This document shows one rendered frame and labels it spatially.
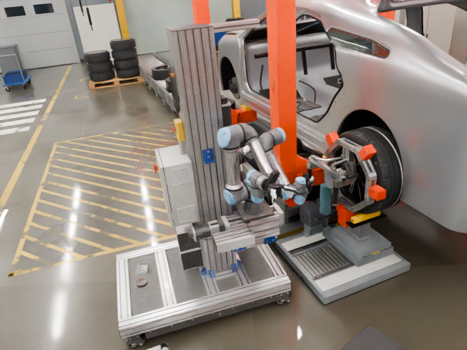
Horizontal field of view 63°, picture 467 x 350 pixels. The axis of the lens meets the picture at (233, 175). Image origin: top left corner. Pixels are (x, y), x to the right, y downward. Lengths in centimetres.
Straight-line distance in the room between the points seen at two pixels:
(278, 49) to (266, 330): 205
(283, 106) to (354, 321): 169
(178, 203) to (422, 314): 193
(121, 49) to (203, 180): 842
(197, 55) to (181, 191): 88
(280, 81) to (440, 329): 210
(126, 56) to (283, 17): 812
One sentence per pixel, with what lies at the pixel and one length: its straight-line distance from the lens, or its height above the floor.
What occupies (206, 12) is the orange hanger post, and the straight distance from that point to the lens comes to 477.
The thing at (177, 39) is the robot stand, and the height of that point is 198.
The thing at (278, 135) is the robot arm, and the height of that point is 125.
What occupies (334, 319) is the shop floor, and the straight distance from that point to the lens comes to 305.
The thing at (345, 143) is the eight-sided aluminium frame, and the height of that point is 112.
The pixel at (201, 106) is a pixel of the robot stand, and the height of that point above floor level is 156.
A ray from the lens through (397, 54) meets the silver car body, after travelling 284.
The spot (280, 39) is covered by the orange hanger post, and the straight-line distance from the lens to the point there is 297.
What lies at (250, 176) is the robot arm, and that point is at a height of 123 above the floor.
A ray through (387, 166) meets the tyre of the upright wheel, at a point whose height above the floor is 102.
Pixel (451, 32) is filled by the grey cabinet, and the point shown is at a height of 117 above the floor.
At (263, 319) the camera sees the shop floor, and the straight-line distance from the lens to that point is 303.
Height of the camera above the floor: 226
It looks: 27 degrees down
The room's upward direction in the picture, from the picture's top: 5 degrees counter-clockwise
